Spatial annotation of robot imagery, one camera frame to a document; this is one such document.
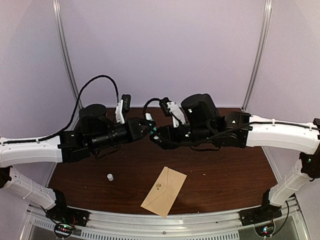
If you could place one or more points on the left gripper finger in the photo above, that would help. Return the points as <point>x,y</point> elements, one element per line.
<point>146,130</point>
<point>149,123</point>

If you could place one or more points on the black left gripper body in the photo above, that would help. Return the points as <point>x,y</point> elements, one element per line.
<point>133,129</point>

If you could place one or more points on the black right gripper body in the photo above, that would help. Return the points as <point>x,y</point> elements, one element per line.
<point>168,136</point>

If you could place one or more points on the small green glue stick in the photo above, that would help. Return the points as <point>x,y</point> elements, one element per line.
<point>149,116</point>

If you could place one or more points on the white glue stick cap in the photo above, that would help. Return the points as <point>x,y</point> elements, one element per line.
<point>110,177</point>

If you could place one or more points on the brown kraft envelope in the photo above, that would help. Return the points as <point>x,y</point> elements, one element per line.
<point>164,192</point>

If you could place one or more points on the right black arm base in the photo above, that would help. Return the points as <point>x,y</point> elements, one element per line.
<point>263,213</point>

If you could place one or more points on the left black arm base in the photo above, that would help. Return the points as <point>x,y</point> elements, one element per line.
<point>62,213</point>

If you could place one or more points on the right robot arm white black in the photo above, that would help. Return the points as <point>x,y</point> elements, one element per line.
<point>197,121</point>

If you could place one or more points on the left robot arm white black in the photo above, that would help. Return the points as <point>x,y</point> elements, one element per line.
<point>93,133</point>

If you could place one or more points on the left round circuit board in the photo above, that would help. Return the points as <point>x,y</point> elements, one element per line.
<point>63,230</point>

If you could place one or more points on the round circuit board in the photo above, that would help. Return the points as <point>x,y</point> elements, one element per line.
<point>265,230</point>
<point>63,230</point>

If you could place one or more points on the right round circuit board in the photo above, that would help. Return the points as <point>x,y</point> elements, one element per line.
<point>265,230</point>

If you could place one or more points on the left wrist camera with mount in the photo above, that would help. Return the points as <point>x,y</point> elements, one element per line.
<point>122,108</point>

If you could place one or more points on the right aluminium frame post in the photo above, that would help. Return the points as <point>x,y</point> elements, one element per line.
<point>263,36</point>

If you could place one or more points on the aluminium frame post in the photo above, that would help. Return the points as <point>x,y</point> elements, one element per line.
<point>57,11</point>
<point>263,36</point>

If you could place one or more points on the left aluminium frame post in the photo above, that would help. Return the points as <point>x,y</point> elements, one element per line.
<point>57,11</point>

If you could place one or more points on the front aluminium slotted rail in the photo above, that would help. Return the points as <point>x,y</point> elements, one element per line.
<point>223,225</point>

